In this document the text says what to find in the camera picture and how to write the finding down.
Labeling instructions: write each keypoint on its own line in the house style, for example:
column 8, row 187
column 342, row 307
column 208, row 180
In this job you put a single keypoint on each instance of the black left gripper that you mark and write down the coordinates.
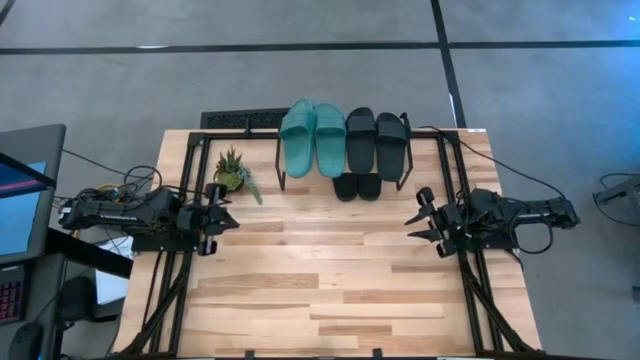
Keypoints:
column 207, row 222

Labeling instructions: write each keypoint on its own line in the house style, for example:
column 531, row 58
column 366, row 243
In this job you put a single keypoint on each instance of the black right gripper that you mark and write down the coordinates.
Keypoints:
column 442, row 225

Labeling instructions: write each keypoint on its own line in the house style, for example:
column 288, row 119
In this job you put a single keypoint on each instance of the teal rubber slide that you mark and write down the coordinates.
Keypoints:
column 330, row 145
column 297, row 145

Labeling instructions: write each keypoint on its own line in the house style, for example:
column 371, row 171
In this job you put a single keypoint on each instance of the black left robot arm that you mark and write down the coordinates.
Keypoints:
column 125, row 212

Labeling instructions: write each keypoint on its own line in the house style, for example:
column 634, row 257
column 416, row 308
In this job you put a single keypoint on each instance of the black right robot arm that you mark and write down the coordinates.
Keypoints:
column 540, row 212

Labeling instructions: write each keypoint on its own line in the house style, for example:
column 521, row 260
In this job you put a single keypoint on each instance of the succulent plant in black pot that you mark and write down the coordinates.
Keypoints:
column 230, row 175

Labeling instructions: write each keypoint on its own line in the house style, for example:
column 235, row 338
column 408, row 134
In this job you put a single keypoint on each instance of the black floor mat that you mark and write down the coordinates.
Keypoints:
column 240, row 119

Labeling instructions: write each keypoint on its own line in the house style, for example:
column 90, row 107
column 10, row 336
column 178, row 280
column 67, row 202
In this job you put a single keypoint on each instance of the white paper sheet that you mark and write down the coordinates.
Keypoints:
column 112, row 290

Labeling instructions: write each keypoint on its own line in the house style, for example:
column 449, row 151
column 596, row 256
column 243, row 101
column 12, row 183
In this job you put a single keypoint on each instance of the black desk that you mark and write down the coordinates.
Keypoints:
column 85, row 252

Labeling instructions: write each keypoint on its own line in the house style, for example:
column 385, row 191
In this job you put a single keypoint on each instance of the grey computer monitor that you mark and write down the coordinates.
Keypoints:
column 20, row 220

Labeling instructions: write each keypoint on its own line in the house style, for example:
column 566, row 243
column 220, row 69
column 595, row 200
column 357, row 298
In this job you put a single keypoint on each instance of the keypad with coloured keys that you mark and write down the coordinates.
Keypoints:
column 11, row 300

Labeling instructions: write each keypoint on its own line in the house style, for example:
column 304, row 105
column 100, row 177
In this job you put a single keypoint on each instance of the black computer mouse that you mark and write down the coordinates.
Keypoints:
column 25, row 342

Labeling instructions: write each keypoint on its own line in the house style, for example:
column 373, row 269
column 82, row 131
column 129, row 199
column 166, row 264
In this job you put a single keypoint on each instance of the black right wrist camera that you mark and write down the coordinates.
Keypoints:
column 457, row 216

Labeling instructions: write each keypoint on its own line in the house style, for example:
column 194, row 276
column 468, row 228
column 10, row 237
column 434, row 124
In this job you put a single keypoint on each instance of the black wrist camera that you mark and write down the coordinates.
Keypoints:
column 457, row 216
column 189, row 219

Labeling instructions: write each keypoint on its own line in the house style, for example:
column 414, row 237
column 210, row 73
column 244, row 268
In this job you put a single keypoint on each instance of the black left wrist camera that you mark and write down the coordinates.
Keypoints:
column 189, row 219

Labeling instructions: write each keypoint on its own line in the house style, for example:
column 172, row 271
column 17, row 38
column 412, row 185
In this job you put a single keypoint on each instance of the wooden shelf with black frame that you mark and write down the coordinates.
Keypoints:
column 277, row 160

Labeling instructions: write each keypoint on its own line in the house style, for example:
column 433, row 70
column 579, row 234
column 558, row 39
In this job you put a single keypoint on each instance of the black aluminium rig frame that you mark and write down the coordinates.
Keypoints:
column 235, row 134

